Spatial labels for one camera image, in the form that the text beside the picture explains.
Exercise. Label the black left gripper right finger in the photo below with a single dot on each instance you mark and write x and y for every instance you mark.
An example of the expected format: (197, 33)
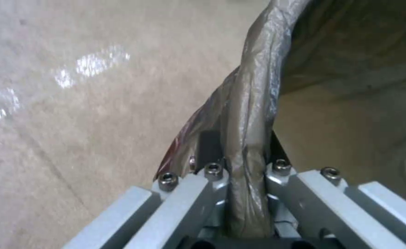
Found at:
(327, 202)

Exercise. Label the translucent grey plastic bin liner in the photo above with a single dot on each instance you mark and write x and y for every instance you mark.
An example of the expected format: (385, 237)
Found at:
(254, 103)

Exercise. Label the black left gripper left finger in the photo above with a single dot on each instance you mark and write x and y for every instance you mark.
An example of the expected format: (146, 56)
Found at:
(175, 207)

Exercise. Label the trash can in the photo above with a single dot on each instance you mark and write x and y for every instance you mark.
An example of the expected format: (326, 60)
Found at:
(361, 124)

